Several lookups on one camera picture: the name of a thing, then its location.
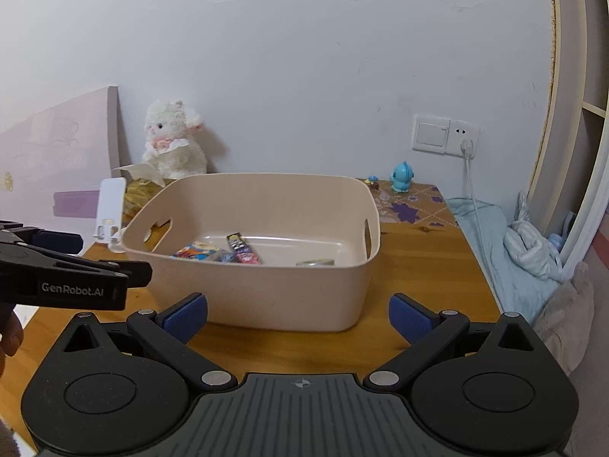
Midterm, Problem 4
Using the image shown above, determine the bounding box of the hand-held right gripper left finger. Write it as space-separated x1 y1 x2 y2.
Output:
62 292 239 388

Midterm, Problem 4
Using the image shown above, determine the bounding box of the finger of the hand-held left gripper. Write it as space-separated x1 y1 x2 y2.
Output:
0 242 153 289
0 220 83 254

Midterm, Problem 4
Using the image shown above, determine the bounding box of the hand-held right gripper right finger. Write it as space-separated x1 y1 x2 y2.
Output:
363 294 548 388

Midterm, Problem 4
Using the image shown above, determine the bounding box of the colourful cartoon tissue pack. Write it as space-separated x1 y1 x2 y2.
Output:
169 242 226 263

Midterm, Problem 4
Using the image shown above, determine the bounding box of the small purple cartoon box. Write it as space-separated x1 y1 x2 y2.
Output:
226 233 264 266

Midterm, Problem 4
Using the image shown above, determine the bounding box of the beige plastic storage bin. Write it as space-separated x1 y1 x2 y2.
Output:
117 173 381 333

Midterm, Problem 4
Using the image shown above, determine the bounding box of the person's left hand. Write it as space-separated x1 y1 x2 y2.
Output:
0 305 26 378

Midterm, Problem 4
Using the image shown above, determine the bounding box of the white phone stand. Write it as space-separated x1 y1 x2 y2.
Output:
92 177 128 253

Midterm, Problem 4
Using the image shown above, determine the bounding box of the white and purple flat board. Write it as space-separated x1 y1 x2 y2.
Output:
0 86 132 248

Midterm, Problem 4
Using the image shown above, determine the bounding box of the gold tissue box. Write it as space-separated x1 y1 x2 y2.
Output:
112 164 168 222

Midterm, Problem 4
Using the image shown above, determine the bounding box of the light blue blanket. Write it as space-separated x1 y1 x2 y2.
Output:
447 197 564 317

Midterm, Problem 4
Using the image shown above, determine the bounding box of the purple floral mat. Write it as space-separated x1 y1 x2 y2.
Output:
364 182 458 227

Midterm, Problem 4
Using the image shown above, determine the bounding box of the white plush sheep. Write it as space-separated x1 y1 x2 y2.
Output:
141 100 209 180

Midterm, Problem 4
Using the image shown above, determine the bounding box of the blue toy figure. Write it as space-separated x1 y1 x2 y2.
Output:
389 161 416 194

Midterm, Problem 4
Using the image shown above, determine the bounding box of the pale blue bundled cloth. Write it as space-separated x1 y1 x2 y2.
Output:
503 190 568 283

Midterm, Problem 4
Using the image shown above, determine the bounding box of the grey fleece cloth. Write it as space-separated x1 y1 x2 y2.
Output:
532 261 596 378

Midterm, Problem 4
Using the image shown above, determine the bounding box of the white plug with cable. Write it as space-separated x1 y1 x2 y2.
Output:
459 139 496 270

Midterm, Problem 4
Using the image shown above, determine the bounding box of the white wall switch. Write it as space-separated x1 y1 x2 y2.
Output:
412 113 451 154

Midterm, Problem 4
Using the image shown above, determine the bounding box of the white wall socket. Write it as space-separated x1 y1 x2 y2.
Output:
446 120 481 157

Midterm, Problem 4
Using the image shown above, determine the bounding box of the white curved shelf frame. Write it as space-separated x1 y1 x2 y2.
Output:
523 0 609 274

